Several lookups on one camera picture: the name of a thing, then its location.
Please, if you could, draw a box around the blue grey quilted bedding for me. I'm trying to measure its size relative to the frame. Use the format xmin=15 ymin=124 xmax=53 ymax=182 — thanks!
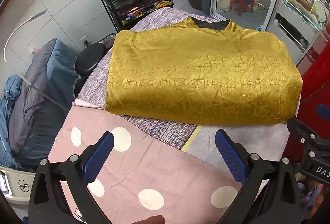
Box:
xmin=1 ymin=39 xmax=79 ymax=171

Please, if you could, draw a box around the purple striped blanket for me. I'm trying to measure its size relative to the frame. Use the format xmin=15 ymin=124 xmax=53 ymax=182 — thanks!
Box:
xmin=77 ymin=7 xmax=216 ymax=149

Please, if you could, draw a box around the golden satin jacket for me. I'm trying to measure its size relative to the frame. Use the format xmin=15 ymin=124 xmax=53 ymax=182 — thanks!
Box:
xmin=105 ymin=18 xmax=303 ymax=126

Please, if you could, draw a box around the light grey bed cover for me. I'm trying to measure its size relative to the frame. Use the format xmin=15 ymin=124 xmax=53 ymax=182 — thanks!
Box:
xmin=181 ymin=123 xmax=289 ymax=178

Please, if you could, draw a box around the white bedside appliance box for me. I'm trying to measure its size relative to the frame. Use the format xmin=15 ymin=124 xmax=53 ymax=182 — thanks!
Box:
xmin=1 ymin=165 xmax=35 ymax=218

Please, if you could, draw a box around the pink polka dot bedsheet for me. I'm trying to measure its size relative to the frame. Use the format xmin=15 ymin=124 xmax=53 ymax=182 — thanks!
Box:
xmin=48 ymin=106 xmax=242 ymax=223

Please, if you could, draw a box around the black metal shelf rack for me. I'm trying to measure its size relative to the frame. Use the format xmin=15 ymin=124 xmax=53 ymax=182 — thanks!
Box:
xmin=101 ymin=0 xmax=174 ymax=33

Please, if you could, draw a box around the person's left hand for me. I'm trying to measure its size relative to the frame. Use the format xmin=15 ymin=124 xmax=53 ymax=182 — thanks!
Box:
xmin=132 ymin=215 xmax=166 ymax=224

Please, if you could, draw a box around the white curved desk lamp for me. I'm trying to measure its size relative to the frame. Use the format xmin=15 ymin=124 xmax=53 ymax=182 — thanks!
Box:
xmin=3 ymin=9 xmax=48 ymax=63

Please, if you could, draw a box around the black round stool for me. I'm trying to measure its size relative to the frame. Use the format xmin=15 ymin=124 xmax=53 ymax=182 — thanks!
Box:
xmin=75 ymin=43 xmax=107 ymax=76

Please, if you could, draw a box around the floral fur-trimmed clothes pile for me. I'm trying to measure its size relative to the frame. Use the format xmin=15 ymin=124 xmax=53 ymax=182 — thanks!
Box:
xmin=297 ymin=179 xmax=327 ymax=223

